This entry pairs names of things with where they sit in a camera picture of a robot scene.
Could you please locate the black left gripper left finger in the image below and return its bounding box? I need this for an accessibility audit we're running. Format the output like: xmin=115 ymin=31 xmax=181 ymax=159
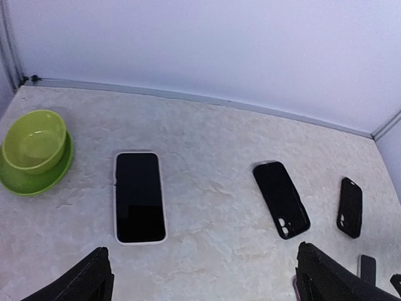
xmin=25 ymin=247 xmax=115 ymax=300

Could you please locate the black phone case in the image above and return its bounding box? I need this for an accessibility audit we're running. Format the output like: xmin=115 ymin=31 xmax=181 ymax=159
xmin=336 ymin=177 xmax=363 ymax=239
xmin=253 ymin=161 xmax=311 ymax=240

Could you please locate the right aluminium frame post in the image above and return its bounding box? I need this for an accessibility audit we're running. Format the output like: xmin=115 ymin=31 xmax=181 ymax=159
xmin=372 ymin=110 xmax=401 ymax=141

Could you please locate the large black phone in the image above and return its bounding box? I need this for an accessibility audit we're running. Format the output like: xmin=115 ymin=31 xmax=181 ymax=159
xmin=115 ymin=152 xmax=166 ymax=244

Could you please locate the aluminium frame post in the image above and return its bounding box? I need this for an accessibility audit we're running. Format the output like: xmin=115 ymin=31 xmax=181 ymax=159
xmin=372 ymin=110 xmax=401 ymax=141
xmin=1 ymin=0 xmax=25 ymax=93

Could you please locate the left aluminium frame post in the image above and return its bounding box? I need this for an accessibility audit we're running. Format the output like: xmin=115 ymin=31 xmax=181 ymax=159
xmin=1 ymin=0 xmax=25 ymax=93

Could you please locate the silver edged black phone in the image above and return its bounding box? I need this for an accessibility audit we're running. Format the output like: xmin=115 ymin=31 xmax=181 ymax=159
xmin=358 ymin=255 xmax=377 ymax=286

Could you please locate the purple edged black phone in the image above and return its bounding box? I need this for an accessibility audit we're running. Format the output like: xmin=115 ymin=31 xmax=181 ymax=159
xmin=292 ymin=276 xmax=299 ymax=301

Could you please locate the green plastic bowl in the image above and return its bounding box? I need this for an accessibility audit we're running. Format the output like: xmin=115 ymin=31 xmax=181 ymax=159
xmin=1 ymin=109 xmax=67 ymax=174

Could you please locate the green plastic plate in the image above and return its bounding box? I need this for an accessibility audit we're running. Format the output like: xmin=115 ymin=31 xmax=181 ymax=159
xmin=1 ymin=132 xmax=74 ymax=196

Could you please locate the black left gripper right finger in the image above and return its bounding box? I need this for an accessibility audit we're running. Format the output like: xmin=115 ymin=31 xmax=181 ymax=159
xmin=296 ymin=242 xmax=399 ymax=300

